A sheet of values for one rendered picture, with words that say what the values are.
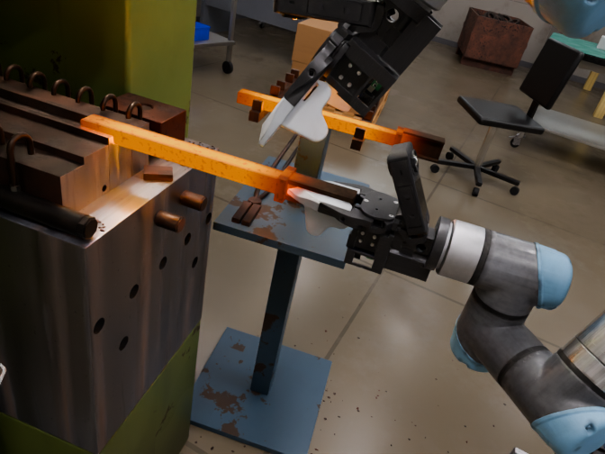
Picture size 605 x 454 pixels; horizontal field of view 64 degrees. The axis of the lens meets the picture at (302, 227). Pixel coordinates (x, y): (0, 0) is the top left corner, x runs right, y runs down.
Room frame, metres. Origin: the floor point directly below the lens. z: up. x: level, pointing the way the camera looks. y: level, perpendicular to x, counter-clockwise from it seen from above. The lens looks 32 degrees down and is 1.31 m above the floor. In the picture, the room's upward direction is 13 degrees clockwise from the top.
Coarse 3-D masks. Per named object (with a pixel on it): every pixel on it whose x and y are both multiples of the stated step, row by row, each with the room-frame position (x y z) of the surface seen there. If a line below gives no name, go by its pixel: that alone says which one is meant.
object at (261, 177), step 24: (96, 120) 0.64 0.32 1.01; (120, 144) 0.62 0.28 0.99; (144, 144) 0.61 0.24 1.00; (168, 144) 0.61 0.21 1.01; (192, 144) 0.63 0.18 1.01; (216, 168) 0.59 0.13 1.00; (240, 168) 0.59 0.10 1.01; (264, 168) 0.60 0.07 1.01; (288, 168) 0.60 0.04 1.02; (336, 192) 0.57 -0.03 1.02
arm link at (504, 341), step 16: (480, 304) 0.51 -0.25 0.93; (464, 320) 0.52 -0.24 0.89; (480, 320) 0.50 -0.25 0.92; (496, 320) 0.49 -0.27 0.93; (512, 320) 0.49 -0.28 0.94; (464, 336) 0.51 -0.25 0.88; (480, 336) 0.49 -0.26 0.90; (496, 336) 0.48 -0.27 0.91; (512, 336) 0.48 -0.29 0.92; (528, 336) 0.48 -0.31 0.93; (464, 352) 0.50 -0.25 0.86; (480, 352) 0.48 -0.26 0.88; (496, 352) 0.46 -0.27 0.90; (512, 352) 0.46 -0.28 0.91; (480, 368) 0.49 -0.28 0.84; (496, 368) 0.45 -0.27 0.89
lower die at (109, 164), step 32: (32, 96) 0.69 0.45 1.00; (64, 96) 0.74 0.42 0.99; (32, 128) 0.61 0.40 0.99; (64, 128) 0.62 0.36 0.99; (0, 160) 0.53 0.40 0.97; (32, 160) 0.54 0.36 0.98; (64, 160) 0.56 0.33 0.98; (96, 160) 0.58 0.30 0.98; (128, 160) 0.66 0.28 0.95; (32, 192) 0.52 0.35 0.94; (64, 192) 0.52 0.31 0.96; (96, 192) 0.58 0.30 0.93
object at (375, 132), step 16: (240, 96) 0.95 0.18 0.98; (256, 96) 0.94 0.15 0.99; (272, 96) 0.97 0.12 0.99; (336, 128) 0.92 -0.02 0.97; (352, 128) 0.92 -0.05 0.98; (368, 128) 0.91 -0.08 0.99; (384, 128) 0.93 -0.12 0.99; (400, 128) 0.93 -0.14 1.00; (416, 144) 0.91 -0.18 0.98; (432, 144) 0.90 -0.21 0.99; (432, 160) 0.89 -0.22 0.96
